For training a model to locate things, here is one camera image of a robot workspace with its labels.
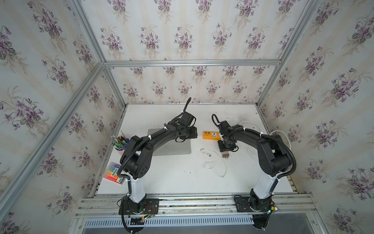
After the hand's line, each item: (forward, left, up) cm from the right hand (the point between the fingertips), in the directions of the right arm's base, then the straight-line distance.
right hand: (226, 149), depth 94 cm
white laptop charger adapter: (-4, +1, +2) cm, 5 cm away
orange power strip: (+9, +10, +3) cm, 14 cm away
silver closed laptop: (+1, +37, +2) cm, 37 cm away
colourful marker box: (-18, +69, +3) cm, 71 cm away
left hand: (+6, +21, +9) cm, 23 cm away
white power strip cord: (+18, -27, 0) cm, 32 cm away
